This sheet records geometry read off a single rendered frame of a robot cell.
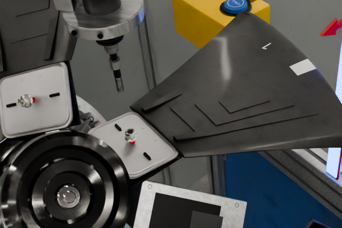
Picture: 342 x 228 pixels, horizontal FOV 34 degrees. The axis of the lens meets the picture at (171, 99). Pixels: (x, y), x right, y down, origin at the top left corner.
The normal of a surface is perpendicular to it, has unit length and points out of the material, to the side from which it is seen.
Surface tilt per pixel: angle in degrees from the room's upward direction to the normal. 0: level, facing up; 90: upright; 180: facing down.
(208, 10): 0
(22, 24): 45
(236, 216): 50
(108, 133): 7
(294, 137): 25
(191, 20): 90
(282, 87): 18
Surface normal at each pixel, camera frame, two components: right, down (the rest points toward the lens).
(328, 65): 0.59, 0.49
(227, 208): 0.39, -0.10
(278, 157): -0.80, 0.46
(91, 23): -0.10, -0.74
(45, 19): -0.34, -0.11
